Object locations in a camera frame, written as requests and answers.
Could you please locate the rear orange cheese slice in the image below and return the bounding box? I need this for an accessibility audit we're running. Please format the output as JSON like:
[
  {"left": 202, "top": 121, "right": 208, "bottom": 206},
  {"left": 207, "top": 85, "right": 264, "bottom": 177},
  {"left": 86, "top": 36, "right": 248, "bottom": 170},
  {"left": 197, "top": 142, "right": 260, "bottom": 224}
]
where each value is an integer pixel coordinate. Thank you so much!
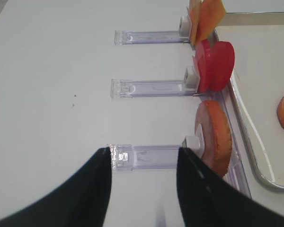
[{"left": 188, "top": 0, "right": 202, "bottom": 45}]

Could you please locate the front orange cheese slice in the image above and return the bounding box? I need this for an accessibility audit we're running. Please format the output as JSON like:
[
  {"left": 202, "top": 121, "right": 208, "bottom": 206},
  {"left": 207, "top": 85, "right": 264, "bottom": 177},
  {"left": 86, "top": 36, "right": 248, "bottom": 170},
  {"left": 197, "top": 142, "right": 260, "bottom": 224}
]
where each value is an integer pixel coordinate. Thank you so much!
[{"left": 195, "top": 0, "right": 226, "bottom": 44}]

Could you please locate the red tomato slice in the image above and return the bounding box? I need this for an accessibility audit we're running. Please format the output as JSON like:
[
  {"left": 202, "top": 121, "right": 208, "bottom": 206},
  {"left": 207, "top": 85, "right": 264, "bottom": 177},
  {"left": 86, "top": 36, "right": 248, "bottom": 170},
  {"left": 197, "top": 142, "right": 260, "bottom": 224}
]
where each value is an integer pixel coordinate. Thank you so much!
[
  {"left": 193, "top": 39, "right": 213, "bottom": 93},
  {"left": 210, "top": 41, "right": 235, "bottom": 92}
]

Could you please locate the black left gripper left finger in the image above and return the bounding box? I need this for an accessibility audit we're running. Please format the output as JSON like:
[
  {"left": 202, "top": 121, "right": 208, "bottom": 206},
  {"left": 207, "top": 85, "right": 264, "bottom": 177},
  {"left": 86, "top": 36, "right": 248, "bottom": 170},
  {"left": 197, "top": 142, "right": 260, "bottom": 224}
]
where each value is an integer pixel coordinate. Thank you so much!
[{"left": 0, "top": 148, "right": 112, "bottom": 227}]

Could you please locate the front red tomato slice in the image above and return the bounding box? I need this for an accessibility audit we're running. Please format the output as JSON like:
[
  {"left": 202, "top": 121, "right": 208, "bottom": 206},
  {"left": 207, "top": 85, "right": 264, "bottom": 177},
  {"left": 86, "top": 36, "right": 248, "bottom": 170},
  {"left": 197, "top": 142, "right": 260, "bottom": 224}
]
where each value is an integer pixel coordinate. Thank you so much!
[{"left": 210, "top": 41, "right": 235, "bottom": 92}]

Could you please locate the orange cheese slice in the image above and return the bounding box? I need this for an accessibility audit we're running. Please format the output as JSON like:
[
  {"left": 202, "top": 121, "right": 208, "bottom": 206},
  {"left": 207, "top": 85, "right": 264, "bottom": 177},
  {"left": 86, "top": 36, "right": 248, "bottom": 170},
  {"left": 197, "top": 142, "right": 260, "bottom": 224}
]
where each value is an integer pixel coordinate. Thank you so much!
[
  {"left": 188, "top": 0, "right": 202, "bottom": 45},
  {"left": 195, "top": 0, "right": 226, "bottom": 44}
]

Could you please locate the clear rack near rail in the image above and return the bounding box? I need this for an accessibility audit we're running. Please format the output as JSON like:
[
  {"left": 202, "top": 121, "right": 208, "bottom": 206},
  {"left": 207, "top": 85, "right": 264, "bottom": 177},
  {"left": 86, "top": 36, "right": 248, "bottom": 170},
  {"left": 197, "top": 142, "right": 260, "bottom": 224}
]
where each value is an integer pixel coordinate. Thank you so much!
[{"left": 106, "top": 136, "right": 205, "bottom": 172}]

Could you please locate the white metal tray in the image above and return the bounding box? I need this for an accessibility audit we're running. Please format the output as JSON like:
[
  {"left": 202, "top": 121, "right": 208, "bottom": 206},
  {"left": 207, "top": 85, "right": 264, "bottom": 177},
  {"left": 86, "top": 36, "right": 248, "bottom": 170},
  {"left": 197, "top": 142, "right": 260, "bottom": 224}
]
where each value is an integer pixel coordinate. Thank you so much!
[{"left": 215, "top": 12, "right": 284, "bottom": 189}]

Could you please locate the rear red tomato slice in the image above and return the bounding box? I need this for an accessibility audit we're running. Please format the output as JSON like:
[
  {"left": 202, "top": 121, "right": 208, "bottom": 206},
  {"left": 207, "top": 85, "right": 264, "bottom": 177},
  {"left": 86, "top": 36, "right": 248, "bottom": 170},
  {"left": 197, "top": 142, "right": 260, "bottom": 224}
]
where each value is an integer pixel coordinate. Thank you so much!
[{"left": 193, "top": 39, "right": 213, "bottom": 93}]

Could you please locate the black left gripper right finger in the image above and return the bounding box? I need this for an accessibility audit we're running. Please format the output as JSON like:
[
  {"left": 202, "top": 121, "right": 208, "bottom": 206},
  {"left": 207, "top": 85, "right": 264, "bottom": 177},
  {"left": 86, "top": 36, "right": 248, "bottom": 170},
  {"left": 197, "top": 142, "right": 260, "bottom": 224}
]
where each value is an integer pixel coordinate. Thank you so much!
[{"left": 177, "top": 148, "right": 284, "bottom": 227}]

